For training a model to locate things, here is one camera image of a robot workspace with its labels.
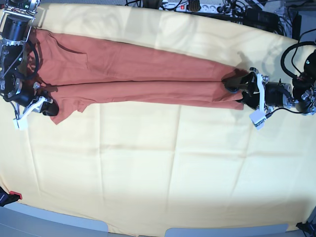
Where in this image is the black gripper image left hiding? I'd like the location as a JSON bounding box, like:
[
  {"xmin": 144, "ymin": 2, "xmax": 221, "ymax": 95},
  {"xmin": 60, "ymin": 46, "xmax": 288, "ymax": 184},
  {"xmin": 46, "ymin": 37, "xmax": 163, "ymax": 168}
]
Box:
[{"xmin": 3, "ymin": 81, "xmax": 59, "ymax": 117}]

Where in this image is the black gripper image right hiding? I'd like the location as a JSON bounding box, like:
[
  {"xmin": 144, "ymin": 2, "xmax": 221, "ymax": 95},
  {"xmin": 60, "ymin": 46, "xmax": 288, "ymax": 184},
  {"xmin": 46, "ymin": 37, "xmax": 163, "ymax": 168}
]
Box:
[{"xmin": 222, "ymin": 72, "xmax": 293, "ymax": 111}]

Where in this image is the salmon red T-shirt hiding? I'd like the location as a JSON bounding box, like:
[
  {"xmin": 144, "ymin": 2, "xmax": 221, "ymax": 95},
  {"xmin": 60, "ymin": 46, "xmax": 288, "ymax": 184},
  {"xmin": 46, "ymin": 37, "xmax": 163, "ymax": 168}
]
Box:
[{"xmin": 30, "ymin": 29, "xmax": 246, "ymax": 124}]

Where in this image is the black power adapter box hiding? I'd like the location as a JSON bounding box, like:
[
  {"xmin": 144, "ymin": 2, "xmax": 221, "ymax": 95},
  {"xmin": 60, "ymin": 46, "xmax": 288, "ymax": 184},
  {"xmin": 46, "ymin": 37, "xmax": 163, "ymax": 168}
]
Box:
[{"xmin": 243, "ymin": 8, "xmax": 279, "ymax": 28}]

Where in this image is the white power strip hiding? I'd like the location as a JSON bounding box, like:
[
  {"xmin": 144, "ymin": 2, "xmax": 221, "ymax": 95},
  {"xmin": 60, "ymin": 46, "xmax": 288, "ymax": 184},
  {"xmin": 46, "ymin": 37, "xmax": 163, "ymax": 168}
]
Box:
[{"xmin": 159, "ymin": 0, "xmax": 229, "ymax": 14}]

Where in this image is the red black clamp left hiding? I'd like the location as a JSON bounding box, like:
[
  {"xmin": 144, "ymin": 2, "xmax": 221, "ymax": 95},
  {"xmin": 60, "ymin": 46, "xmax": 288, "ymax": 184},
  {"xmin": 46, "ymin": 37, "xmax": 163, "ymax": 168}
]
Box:
[{"xmin": 0, "ymin": 187, "xmax": 22, "ymax": 207}]

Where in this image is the pale yellow table cloth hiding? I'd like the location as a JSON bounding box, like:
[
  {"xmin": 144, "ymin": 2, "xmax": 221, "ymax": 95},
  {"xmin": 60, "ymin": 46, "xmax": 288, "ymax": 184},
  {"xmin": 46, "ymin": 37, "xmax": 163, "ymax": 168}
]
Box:
[{"xmin": 0, "ymin": 2, "xmax": 316, "ymax": 236}]

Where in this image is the black clamp right corner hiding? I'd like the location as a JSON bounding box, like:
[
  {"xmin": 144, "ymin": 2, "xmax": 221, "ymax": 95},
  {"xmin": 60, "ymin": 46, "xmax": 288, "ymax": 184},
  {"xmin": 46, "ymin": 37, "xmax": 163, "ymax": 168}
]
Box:
[{"xmin": 296, "ymin": 221, "xmax": 316, "ymax": 237}]

